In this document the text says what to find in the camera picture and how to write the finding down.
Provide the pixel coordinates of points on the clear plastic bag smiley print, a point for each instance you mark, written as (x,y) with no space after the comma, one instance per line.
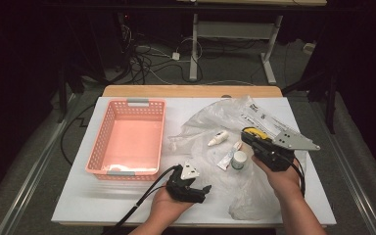
(215,117)

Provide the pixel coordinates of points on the white jar green label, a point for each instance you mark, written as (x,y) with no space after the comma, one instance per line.
(239,160)

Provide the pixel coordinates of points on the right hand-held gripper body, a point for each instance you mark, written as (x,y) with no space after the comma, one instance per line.
(274,156)

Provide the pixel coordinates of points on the black metal stand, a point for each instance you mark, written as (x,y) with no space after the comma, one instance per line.
(63,94)
(329,94)

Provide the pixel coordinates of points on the pink perforated plastic basket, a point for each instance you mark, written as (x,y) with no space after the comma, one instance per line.
(130,140)

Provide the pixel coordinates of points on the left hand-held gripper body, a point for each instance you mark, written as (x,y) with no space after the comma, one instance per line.
(179,187)

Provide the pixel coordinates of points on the desk with white metal frame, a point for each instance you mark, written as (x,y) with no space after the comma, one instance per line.
(231,30)

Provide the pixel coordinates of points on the person's left hand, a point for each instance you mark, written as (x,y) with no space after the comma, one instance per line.
(164,209)

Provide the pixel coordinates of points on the person's right hand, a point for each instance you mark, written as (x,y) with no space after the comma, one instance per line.
(284,182)

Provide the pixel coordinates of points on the small white dropper bottle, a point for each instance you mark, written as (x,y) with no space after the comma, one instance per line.
(218,138)

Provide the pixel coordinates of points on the white ointment tube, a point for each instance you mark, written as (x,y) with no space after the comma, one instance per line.
(227,159)

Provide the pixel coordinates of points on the metal floor rail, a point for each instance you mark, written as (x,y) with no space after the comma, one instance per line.
(29,182)
(355,192)

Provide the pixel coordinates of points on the white power adapter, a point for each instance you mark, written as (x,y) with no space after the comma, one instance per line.
(176,56)

